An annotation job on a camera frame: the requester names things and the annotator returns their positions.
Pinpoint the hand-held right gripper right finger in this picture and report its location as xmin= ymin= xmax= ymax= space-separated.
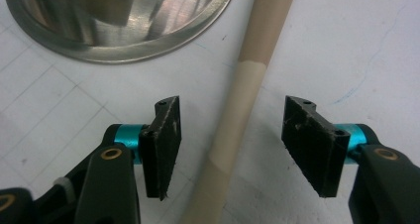
xmin=280 ymin=95 xmax=420 ymax=224

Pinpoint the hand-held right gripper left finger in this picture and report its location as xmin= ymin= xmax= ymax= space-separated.
xmin=73 ymin=95 xmax=182 ymax=224

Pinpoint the beige slotted spatula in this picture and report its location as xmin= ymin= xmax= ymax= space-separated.
xmin=177 ymin=0 xmax=300 ymax=224

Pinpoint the steel utensil stand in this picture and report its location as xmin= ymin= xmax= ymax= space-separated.
xmin=3 ymin=0 xmax=238 ymax=65

